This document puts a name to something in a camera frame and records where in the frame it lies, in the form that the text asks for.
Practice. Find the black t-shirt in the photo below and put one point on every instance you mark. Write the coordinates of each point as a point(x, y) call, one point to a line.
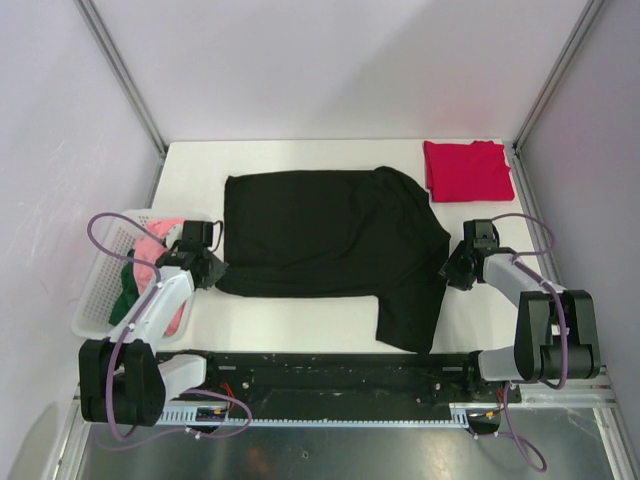
point(342, 233)

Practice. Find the folded red t-shirt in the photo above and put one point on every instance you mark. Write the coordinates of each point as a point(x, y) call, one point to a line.
point(461, 173)

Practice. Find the left aluminium frame post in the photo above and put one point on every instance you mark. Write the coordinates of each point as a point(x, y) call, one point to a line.
point(107, 45)

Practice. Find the aluminium frame post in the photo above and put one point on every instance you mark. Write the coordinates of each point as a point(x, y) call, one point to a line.
point(580, 32)
point(107, 45)

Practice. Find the right aluminium frame post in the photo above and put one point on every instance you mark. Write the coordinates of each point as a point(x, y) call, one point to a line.
point(580, 32)

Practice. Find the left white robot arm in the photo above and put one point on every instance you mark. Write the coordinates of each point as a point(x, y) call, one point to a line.
point(121, 382)

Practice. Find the white plastic basket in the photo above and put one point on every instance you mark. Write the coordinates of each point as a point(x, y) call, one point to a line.
point(91, 318)

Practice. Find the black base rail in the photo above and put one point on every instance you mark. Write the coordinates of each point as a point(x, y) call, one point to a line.
point(348, 389)

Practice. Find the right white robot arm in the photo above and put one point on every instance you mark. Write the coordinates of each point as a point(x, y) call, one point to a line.
point(556, 336)

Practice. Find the pink t-shirt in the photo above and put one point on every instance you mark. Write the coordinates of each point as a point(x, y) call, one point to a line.
point(149, 250)

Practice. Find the green t-shirt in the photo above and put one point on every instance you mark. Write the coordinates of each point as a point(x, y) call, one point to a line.
point(128, 296)

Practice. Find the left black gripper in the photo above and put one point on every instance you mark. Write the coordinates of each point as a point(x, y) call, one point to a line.
point(215, 274)

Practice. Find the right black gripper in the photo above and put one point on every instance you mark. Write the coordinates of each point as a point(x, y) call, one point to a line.
point(449, 271)

